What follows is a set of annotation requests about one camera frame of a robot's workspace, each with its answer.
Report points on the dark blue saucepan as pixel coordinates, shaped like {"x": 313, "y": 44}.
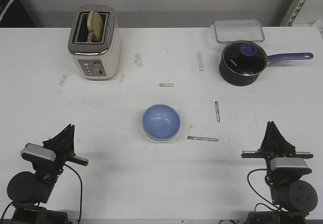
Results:
{"x": 239, "y": 80}

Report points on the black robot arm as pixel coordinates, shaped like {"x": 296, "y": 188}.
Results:
{"x": 27, "y": 191}
{"x": 292, "y": 199}

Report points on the cream and chrome toaster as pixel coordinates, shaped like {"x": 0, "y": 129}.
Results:
{"x": 96, "y": 60}

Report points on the white metal shelf upright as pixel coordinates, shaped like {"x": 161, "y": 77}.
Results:
{"x": 303, "y": 13}

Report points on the green bowl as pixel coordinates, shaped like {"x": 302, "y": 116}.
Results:
{"x": 161, "y": 139}

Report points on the blue bowl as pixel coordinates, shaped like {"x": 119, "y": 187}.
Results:
{"x": 161, "y": 121}

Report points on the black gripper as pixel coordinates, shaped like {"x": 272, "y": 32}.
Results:
{"x": 49, "y": 168}
{"x": 281, "y": 145}

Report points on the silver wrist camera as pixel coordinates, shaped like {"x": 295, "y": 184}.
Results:
{"x": 290, "y": 165}
{"x": 38, "y": 151}

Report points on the clear plastic food container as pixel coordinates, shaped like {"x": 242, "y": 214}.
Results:
{"x": 238, "y": 29}

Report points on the bread slice in toaster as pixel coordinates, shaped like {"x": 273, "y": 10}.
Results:
{"x": 95, "y": 26}

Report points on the glass pot lid blue knob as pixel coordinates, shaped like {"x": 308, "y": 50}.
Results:
{"x": 244, "y": 58}

